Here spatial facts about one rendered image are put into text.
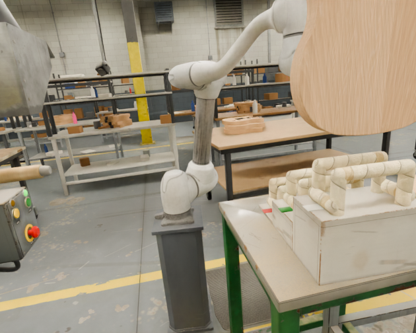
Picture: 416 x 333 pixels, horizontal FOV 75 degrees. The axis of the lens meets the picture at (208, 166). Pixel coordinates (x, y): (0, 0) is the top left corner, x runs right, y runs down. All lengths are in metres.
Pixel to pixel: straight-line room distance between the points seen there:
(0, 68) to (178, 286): 1.39
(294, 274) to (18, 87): 0.71
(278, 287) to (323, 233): 0.17
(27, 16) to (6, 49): 12.07
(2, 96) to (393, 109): 0.76
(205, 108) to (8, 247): 1.00
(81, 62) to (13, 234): 11.10
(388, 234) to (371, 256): 0.07
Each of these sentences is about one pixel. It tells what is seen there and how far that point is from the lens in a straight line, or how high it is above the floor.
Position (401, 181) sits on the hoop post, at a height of 1.16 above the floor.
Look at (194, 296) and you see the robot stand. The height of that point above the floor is 0.25.
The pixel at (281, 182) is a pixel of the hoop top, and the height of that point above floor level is 1.04.
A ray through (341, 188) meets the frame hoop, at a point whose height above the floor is 1.17.
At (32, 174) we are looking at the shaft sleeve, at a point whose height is 1.25.
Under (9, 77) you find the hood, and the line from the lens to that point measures 0.56.
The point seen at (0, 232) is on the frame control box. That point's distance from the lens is 1.07.
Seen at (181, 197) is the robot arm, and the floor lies 0.85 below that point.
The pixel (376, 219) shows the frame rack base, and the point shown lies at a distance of 0.73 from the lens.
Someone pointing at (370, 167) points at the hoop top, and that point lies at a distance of 0.69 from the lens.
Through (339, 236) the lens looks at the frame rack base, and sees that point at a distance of 0.70.
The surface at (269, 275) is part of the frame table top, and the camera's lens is 0.76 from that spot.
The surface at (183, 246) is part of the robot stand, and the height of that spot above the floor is 0.59.
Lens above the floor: 1.41
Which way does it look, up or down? 17 degrees down
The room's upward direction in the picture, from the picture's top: 5 degrees counter-clockwise
